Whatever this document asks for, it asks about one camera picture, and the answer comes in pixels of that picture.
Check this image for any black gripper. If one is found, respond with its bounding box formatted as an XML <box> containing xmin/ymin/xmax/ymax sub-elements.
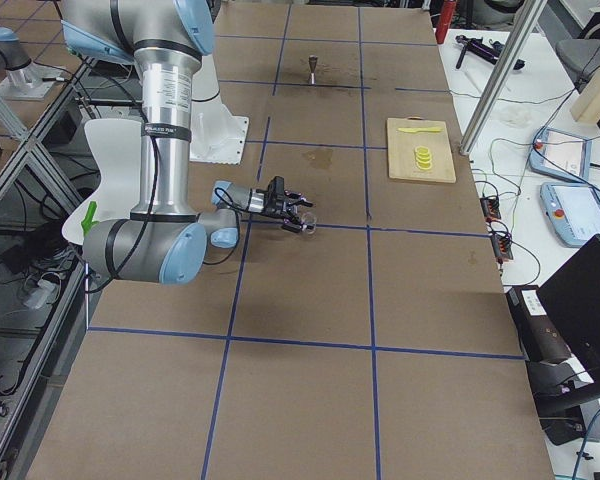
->
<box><xmin>262</xmin><ymin>191</ymin><xmax>314</xmax><ymax>234</ymax></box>

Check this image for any clear glass cup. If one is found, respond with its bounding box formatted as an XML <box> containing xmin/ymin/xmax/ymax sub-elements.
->
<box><xmin>301</xmin><ymin>211</ymin><xmax>317</xmax><ymax>235</ymax></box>

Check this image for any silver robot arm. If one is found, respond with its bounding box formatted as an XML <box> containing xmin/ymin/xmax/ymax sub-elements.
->
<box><xmin>62</xmin><ymin>1</ymin><xmax>315</xmax><ymax>284</ymax></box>

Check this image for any bamboo cutting board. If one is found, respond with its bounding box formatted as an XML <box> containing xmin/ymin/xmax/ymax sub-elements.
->
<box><xmin>386</xmin><ymin>118</ymin><xmax>456</xmax><ymax>184</ymax></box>

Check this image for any yellow plastic knife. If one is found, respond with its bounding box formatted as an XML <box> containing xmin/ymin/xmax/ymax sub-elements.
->
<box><xmin>396</xmin><ymin>127</ymin><xmax>443</xmax><ymax>134</ymax></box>

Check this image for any brown table cover paper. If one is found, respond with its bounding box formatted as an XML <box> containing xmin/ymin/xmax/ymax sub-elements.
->
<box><xmin>28</xmin><ymin>2</ymin><xmax>553</xmax><ymax>479</ymax></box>

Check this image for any white chair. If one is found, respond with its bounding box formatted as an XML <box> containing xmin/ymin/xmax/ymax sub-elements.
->
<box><xmin>62</xmin><ymin>118</ymin><xmax>142</xmax><ymax>245</ymax></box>

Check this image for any green clamp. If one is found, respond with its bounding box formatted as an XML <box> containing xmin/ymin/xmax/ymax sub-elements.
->
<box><xmin>80</xmin><ymin>201</ymin><xmax>98</xmax><ymax>236</ymax></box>

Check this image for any black hand tool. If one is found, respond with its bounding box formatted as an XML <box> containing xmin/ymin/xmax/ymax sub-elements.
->
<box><xmin>455</xmin><ymin>35</ymin><xmax>505</xmax><ymax>69</ymax></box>

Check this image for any teach pendant far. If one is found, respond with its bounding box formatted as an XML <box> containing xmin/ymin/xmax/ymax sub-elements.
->
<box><xmin>528</xmin><ymin>127</ymin><xmax>592</xmax><ymax>182</ymax></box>

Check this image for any teach pendant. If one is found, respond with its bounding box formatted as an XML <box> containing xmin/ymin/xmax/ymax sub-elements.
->
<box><xmin>540</xmin><ymin>182</ymin><xmax>600</xmax><ymax>248</ymax></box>
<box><xmin>528</xmin><ymin>127</ymin><xmax>592</xmax><ymax>182</ymax></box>

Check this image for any black box device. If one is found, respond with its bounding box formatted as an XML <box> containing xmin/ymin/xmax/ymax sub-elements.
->
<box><xmin>506</xmin><ymin>285</ymin><xmax>571</xmax><ymax>365</ymax></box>

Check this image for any teach pendant near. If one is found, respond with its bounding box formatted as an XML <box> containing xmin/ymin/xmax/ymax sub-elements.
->
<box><xmin>540</xmin><ymin>182</ymin><xmax>600</xmax><ymax>248</ymax></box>

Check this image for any black laptop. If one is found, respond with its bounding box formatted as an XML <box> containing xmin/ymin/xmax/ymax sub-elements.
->
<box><xmin>538</xmin><ymin>234</ymin><xmax>600</xmax><ymax>372</ymax></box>

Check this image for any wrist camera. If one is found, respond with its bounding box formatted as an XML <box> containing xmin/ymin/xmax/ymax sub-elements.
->
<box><xmin>268</xmin><ymin>176</ymin><xmax>285</xmax><ymax>196</ymax></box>

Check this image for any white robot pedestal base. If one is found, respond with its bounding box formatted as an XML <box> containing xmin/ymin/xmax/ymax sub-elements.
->
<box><xmin>189</xmin><ymin>54</ymin><xmax>249</xmax><ymax>165</ymax></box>

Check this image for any aluminium frame post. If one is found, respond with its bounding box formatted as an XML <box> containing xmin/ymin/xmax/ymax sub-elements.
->
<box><xmin>459</xmin><ymin>0</ymin><xmax>547</xmax><ymax>156</ymax></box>

